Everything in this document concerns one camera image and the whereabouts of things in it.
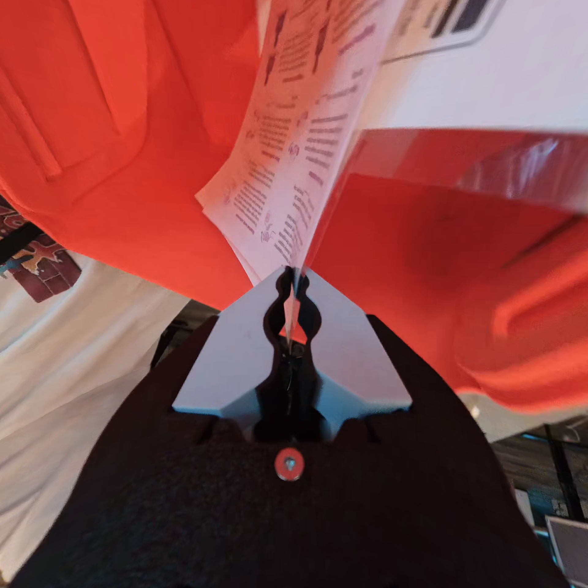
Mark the purple-printed paper sheets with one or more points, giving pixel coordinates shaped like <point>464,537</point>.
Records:
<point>285,160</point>

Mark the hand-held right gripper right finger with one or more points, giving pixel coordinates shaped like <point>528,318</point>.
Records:
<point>353,363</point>

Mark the orange fabric bin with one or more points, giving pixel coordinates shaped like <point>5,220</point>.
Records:
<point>115,115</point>

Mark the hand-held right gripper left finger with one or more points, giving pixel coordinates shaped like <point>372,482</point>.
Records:
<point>225,367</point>

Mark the clear plastic document sleeve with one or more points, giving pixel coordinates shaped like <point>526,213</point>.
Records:
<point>505,156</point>

